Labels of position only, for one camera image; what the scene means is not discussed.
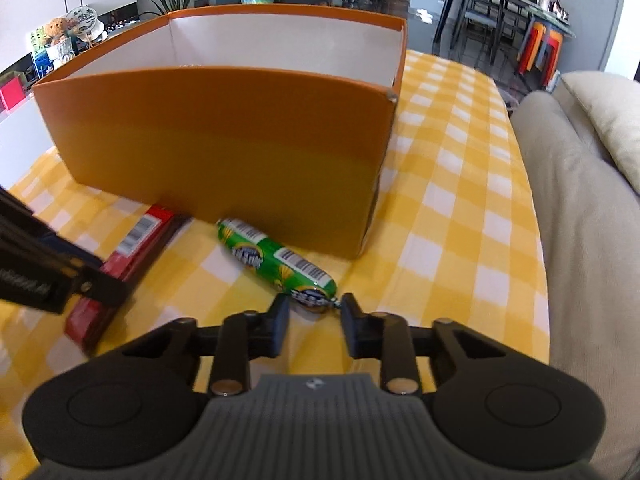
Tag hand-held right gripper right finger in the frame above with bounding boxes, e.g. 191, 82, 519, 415
341, 292, 526, 395

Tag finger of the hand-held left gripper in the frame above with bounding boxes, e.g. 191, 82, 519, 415
62, 260, 128, 307
0, 187, 101, 268

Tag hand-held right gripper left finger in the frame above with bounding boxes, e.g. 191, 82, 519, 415
122, 294, 291, 396

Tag long red snack packet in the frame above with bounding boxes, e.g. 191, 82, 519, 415
64, 204, 191, 351

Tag green sausage snack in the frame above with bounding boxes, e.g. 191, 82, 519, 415
216, 217, 343, 316

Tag orange cardboard box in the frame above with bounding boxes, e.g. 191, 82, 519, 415
32, 4, 408, 260

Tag white cabinet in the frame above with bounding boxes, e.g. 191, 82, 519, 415
0, 105, 56, 191

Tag yellow checked tablecloth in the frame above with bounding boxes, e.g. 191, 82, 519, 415
0, 50, 551, 480

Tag red box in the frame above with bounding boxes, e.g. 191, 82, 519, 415
0, 72, 26, 111

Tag brown stuffed toy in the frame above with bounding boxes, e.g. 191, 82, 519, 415
42, 17, 73, 46

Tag decorative plate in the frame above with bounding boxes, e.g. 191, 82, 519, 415
65, 5, 103, 36

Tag beige sofa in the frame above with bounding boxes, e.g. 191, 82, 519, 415
510, 72, 640, 461

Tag cream cushion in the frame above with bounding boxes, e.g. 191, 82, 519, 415
562, 71, 640, 191

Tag orange stacked stools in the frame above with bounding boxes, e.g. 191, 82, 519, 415
517, 22, 563, 86

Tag dark dining table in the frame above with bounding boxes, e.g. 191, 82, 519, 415
440, 0, 576, 61

